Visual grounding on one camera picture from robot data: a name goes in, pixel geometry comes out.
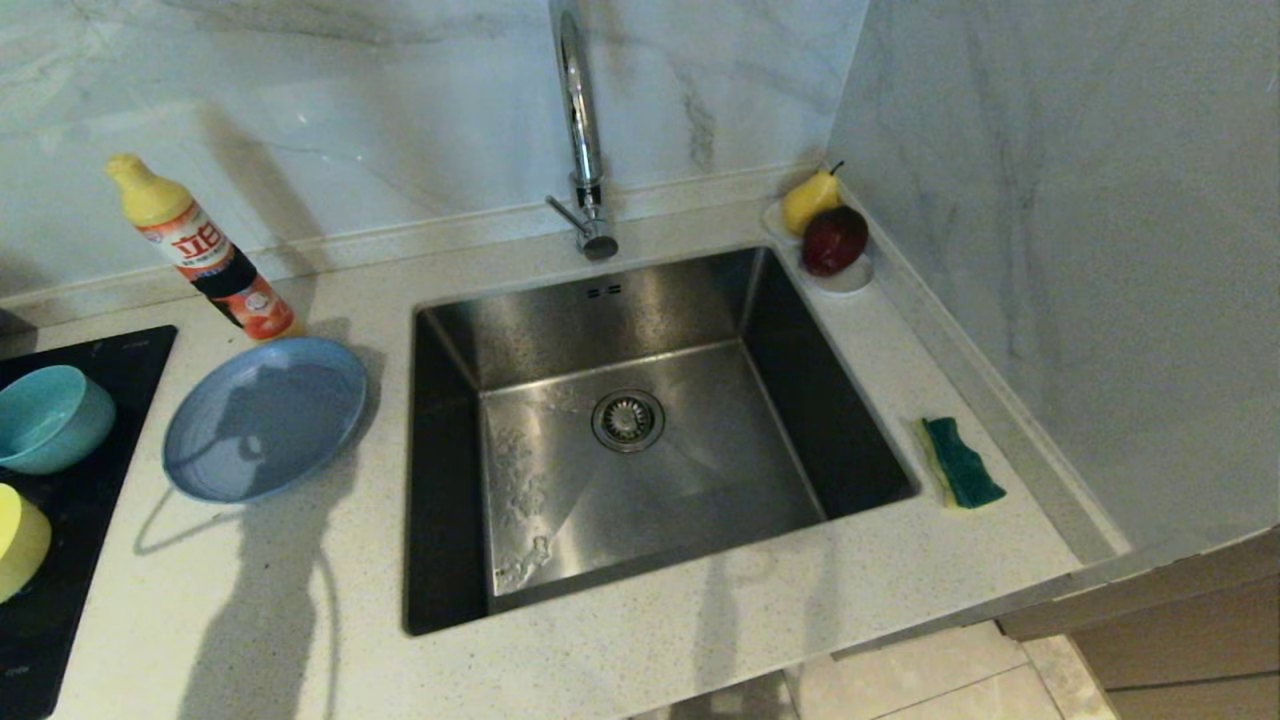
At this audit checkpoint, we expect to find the green and yellow sponge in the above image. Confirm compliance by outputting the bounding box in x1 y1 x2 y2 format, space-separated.
915 416 1008 511

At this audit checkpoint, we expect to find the grey-blue plate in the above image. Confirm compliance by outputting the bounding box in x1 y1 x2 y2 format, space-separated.
163 336 369 503

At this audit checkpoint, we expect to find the orange dish soap bottle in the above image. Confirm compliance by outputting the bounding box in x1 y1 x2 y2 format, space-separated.
107 153 304 341

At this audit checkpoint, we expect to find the teal bowl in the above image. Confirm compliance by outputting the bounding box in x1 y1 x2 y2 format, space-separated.
0 364 117 475

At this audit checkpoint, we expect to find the yellow bowl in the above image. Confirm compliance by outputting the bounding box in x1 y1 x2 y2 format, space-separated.
0 483 53 603

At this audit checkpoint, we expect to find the metal sink drain strainer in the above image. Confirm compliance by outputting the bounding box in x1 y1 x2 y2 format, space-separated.
591 389 666 453

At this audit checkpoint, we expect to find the stainless steel sink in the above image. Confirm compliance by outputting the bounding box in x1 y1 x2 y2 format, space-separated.
402 245 921 637

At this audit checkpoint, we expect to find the small white dish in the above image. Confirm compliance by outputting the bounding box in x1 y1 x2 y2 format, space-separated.
762 198 876 296

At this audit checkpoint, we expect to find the red apple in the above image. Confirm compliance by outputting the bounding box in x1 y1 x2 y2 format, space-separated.
801 205 870 278

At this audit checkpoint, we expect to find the yellow pear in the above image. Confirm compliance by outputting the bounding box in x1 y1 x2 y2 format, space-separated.
781 161 846 236

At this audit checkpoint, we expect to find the chrome kitchen faucet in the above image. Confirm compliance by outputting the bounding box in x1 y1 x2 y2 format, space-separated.
541 0 620 263

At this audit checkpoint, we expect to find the black induction cooktop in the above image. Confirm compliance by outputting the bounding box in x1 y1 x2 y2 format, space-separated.
0 325 179 720

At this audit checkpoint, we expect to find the wooden cabinet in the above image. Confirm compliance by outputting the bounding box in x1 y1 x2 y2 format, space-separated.
997 525 1280 720

